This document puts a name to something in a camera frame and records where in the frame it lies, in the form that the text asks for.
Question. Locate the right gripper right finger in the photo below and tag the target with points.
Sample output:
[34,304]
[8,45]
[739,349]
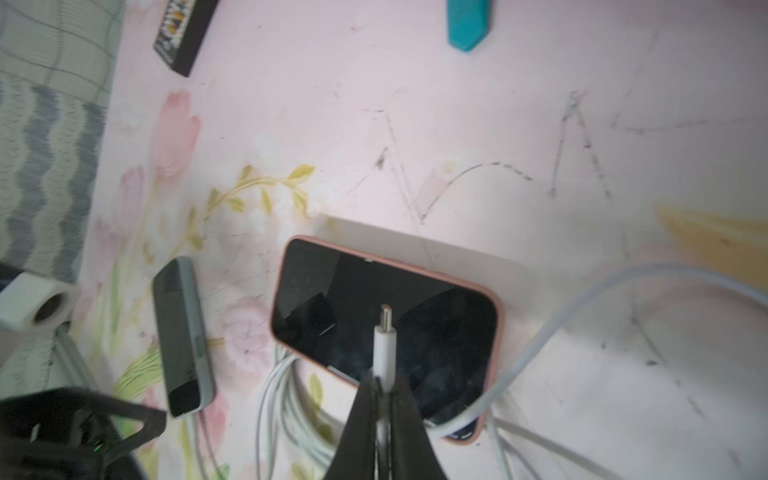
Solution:
[411,453]

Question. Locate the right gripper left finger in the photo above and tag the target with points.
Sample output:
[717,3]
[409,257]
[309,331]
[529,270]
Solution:
[356,453]

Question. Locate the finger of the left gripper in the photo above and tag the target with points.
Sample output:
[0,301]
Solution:
[75,433]

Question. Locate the phone with green case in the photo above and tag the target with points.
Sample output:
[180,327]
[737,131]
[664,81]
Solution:
[187,371]

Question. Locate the phone with pink case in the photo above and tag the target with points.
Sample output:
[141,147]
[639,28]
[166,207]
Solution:
[331,300]

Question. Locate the black connector board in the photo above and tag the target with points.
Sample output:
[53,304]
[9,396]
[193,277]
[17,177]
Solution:
[181,32]

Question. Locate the teal utility knife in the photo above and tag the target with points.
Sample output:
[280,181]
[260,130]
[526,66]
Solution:
[468,22]

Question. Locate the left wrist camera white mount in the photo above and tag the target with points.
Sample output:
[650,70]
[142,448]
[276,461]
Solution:
[31,304]

